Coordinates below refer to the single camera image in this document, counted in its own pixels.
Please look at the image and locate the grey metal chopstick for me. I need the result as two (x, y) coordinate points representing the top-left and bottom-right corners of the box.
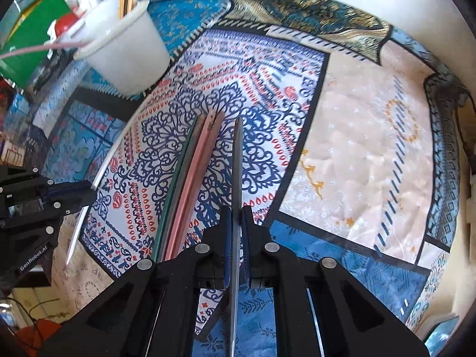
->
(229, 118), (243, 356)

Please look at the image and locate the green chopstick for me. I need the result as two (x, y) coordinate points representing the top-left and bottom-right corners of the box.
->
(150, 114), (207, 263)

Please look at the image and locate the green metal box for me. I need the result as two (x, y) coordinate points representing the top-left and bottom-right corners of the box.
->
(1, 0), (71, 88)

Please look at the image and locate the pink chopstick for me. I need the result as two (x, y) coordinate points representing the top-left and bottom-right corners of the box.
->
(161, 109), (224, 260)

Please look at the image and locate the white round plastic tub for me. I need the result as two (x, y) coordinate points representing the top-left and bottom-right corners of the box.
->
(57, 0), (170, 97)

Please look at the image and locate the red tomato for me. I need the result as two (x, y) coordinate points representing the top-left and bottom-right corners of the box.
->
(54, 12), (78, 37)

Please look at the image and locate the patterned patchwork table mat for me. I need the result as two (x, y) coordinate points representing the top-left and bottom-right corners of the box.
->
(1, 0), (475, 356)

